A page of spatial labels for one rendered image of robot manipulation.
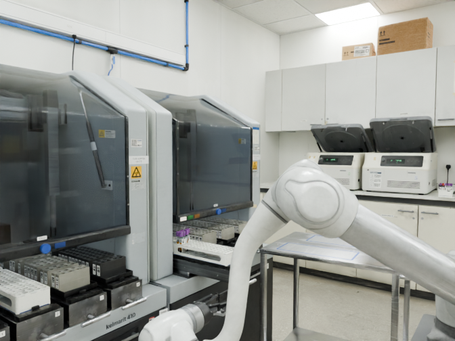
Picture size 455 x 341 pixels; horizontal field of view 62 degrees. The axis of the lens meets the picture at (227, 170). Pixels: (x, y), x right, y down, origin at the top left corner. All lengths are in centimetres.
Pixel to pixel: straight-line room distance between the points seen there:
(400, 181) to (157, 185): 252
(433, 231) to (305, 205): 282
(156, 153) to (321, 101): 284
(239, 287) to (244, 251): 10
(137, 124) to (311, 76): 298
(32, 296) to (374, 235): 95
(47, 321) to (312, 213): 83
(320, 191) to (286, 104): 352
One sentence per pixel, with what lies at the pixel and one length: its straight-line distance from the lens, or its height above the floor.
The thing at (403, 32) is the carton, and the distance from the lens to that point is 409.
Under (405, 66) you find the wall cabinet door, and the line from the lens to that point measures 397.
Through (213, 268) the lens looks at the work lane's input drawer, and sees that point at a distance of 157.
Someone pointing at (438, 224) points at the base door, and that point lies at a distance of 360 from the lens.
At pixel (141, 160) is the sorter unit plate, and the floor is 124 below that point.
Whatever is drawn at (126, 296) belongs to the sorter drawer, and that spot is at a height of 76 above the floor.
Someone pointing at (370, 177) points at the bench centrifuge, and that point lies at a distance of 367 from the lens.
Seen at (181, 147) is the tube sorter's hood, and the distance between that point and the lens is 164.
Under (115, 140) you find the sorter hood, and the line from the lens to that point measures 141.
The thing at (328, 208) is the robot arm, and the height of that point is 115.
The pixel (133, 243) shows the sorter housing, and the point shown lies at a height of 92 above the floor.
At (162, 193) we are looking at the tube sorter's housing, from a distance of 159.
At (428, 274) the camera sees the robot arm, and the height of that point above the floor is 98.
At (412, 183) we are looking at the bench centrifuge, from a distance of 360.
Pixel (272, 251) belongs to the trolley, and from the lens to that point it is 177.
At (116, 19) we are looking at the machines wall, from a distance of 298.
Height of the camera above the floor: 128
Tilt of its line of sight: 3 degrees down
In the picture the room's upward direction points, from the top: straight up
